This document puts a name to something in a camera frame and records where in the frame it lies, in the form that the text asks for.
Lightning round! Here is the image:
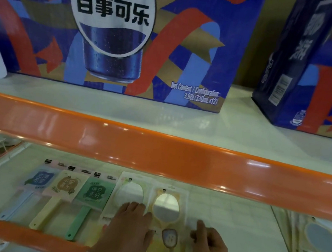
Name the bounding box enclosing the person's left hand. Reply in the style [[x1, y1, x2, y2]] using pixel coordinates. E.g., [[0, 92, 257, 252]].
[[86, 195, 159, 252]]

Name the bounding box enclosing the orange edged white shelf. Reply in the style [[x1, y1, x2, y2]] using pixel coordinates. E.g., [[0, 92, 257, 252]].
[[0, 51, 332, 252]]

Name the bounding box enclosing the blue printed drink carton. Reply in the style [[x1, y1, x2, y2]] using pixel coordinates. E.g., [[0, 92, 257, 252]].
[[247, 0, 332, 141], [0, 0, 267, 118]]

